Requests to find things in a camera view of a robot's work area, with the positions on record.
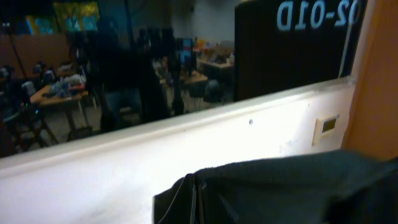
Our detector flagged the black garment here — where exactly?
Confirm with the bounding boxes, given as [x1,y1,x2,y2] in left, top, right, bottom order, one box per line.
[152,150,397,223]

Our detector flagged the white wall socket plate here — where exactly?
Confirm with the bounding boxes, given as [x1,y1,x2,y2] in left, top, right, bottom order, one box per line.
[312,114,340,146]

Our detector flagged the dark window with lettering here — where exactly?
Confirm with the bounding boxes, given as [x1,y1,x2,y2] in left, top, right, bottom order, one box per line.
[1,0,368,157]

